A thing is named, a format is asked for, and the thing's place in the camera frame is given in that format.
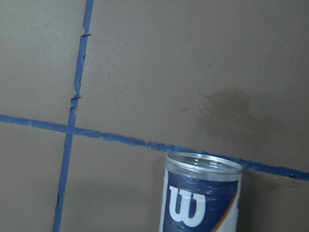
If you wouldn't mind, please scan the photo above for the clear Wilson tennis ball can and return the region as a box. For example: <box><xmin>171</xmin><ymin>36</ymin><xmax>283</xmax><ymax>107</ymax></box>
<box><xmin>159</xmin><ymin>152</ymin><xmax>243</xmax><ymax>232</ymax></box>

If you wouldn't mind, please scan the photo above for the brown paper table cover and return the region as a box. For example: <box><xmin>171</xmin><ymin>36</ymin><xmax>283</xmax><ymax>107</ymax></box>
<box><xmin>0</xmin><ymin>0</ymin><xmax>309</xmax><ymax>232</ymax></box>

